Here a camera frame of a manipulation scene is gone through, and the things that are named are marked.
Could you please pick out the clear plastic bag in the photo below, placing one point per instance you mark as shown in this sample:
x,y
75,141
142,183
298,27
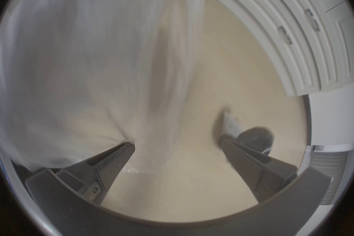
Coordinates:
x,y
83,49

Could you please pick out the crumpled black plastic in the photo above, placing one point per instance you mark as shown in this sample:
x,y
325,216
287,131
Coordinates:
x,y
257,138

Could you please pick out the white printed wrapper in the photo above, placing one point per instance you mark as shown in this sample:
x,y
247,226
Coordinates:
x,y
231,124

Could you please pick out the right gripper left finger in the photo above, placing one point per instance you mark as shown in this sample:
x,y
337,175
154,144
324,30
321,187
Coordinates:
x,y
107,168

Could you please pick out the white wardrobe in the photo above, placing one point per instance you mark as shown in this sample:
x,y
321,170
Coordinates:
x,y
276,8

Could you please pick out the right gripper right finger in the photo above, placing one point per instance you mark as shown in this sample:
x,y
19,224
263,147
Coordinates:
x,y
257,171

